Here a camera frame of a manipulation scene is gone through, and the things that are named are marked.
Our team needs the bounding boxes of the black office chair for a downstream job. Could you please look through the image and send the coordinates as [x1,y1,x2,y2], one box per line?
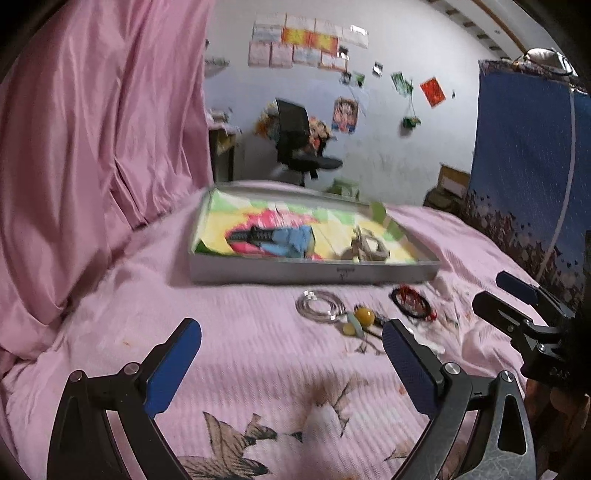
[272,98,343,186]

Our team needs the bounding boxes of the yellow bead keychain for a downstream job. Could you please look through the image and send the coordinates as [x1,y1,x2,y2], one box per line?
[341,304,389,340]

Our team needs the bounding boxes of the pink satin curtain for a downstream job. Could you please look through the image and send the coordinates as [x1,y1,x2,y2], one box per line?
[0,0,215,370]

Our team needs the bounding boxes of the colourful drawing paper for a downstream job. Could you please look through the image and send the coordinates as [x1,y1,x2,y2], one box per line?
[194,189,432,265]

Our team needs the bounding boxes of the person's right hand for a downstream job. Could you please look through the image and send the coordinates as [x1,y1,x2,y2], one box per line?
[526,383,591,467]

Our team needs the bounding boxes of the grey cardboard tray box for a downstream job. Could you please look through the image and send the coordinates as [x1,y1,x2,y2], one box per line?
[188,182,441,285]

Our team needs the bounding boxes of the blue watch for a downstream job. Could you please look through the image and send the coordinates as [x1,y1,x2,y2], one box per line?
[270,226,317,259]

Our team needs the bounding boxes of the wooden bed slats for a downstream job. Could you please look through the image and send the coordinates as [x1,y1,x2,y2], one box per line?
[434,0,527,51]

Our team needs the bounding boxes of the red black bracelet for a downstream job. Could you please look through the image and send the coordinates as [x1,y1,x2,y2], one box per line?
[390,285,438,320]

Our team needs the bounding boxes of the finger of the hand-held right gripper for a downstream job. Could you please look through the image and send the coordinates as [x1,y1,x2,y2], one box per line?
[496,271,578,324]
[472,291,536,344]

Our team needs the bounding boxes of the group of wall certificates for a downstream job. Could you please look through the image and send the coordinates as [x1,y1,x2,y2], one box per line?
[248,13,370,70]

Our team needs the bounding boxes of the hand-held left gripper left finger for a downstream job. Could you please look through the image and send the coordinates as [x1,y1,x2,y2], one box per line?
[47,318,202,480]

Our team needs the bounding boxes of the red paper square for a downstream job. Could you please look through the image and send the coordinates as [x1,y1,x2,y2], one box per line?
[420,78,447,108]

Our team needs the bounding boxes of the colourful cartoon picture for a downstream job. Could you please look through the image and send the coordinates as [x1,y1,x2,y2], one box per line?
[256,104,333,153]

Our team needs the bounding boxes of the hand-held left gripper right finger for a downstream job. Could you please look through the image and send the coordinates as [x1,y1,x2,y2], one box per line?
[382,318,539,480]

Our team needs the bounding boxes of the pile of books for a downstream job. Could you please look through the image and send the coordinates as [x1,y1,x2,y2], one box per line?
[206,108,243,134]

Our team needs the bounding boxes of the cartoon wall poster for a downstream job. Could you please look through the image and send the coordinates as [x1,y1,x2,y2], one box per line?
[332,97,360,134]

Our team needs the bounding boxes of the black hair clip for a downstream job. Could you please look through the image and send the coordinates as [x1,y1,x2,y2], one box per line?
[225,227,277,244]

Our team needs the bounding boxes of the clear bracelet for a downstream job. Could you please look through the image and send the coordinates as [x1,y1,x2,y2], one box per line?
[295,289,347,322]

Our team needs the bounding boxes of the wooden desk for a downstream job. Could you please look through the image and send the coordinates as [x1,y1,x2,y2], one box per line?
[208,124,242,183]

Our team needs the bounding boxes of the blue printed curtain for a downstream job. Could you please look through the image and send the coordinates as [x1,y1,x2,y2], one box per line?
[459,60,591,315]

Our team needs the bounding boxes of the dark bag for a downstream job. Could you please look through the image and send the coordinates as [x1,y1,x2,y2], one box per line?
[424,187,462,210]

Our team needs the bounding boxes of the pink floral bedsheet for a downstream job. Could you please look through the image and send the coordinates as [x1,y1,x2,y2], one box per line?
[0,180,578,480]

